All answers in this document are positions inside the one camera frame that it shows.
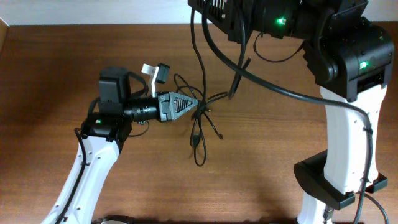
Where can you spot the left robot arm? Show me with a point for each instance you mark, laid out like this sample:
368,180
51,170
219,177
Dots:
124,99

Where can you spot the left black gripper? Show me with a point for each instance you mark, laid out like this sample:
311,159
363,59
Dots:
166,98

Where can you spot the black base block left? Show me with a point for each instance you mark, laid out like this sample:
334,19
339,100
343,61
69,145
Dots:
114,219

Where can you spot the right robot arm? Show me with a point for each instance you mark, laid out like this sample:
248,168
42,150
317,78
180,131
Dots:
351,60

